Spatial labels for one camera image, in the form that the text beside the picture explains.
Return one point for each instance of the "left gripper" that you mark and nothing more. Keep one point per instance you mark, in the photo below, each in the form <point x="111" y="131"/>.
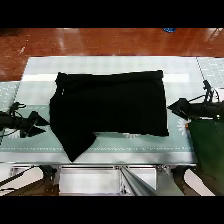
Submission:
<point x="26" y="123"/>

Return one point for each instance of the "black T-shirt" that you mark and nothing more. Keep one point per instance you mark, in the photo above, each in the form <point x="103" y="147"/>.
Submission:
<point x="110" y="103"/>

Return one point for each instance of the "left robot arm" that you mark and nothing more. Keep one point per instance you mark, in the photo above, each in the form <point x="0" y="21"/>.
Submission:
<point x="8" y="120"/>

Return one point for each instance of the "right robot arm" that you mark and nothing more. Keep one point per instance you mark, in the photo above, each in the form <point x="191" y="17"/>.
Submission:
<point x="206" y="108"/>

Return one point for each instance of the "dark green garment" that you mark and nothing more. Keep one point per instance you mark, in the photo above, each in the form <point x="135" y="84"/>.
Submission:
<point x="208" y="150"/>

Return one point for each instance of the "silver frame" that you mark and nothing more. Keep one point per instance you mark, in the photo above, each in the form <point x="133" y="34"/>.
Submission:
<point x="140" y="186"/>

